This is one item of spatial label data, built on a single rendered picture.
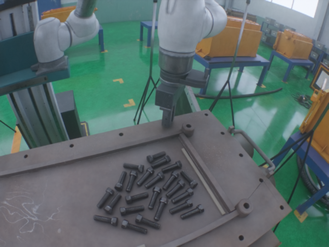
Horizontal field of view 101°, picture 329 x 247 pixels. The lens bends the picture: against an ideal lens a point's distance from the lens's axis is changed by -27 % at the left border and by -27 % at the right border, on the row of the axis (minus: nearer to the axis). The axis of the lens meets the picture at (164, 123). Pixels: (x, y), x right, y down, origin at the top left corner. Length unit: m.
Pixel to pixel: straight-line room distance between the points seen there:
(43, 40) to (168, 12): 0.72
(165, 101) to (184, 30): 0.18
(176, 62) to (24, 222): 0.52
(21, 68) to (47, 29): 0.35
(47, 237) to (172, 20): 0.53
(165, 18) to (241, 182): 0.44
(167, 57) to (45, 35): 0.70
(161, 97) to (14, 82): 0.86
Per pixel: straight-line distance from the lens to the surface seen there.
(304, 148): 2.20
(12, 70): 1.27
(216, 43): 3.39
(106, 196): 0.43
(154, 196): 0.43
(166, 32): 0.42
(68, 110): 1.61
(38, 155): 0.59
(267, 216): 0.51
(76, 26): 1.05
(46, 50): 1.02
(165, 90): 0.46
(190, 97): 1.01
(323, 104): 2.28
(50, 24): 1.01
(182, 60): 0.44
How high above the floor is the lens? 1.76
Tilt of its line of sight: 41 degrees down
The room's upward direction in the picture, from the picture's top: 7 degrees clockwise
